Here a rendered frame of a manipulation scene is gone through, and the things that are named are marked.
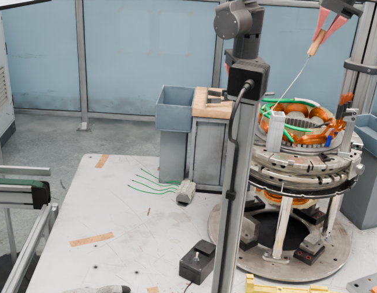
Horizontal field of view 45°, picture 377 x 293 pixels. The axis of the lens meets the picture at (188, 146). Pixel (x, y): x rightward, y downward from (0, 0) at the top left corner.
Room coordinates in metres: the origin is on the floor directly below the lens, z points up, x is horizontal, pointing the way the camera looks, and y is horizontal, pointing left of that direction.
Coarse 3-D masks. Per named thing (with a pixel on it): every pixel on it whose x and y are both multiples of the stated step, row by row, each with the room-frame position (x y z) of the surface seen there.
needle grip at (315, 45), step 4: (320, 32) 1.01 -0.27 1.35; (324, 32) 1.00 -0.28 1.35; (316, 36) 1.01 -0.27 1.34; (320, 36) 1.01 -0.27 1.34; (324, 36) 1.01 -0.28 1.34; (316, 40) 1.01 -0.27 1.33; (320, 40) 1.00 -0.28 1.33; (312, 44) 1.01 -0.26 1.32; (316, 44) 1.00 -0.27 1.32; (312, 48) 1.00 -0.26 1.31; (316, 48) 1.00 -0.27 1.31; (308, 52) 1.01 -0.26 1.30; (312, 52) 1.00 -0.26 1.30
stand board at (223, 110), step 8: (200, 88) 1.37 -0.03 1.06; (216, 88) 1.38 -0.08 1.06; (200, 96) 1.30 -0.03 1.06; (208, 96) 1.31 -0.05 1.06; (200, 104) 1.24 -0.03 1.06; (208, 104) 1.24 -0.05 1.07; (216, 104) 1.24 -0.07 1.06; (224, 104) 1.25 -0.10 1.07; (192, 112) 1.20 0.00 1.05; (200, 112) 1.20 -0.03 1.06; (208, 112) 1.20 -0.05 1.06; (216, 112) 1.20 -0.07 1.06; (224, 112) 1.19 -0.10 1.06
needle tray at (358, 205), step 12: (360, 120) 1.24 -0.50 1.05; (372, 120) 1.23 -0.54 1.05; (360, 132) 1.13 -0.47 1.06; (372, 132) 1.21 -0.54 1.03; (372, 144) 1.08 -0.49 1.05; (372, 156) 1.09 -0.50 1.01; (372, 168) 1.08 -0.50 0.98; (360, 180) 1.10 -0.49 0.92; (372, 180) 1.07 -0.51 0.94; (348, 192) 1.13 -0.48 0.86; (360, 192) 1.09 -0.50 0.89; (372, 192) 1.06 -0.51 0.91; (348, 204) 1.12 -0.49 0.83; (360, 204) 1.08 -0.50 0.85; (372, 204) 1.06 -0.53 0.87; (348, 216) 1.11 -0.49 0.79; (360, 216) 1.07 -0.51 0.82; (372, 216) 1.07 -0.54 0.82; (360, 228) 1.06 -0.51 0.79
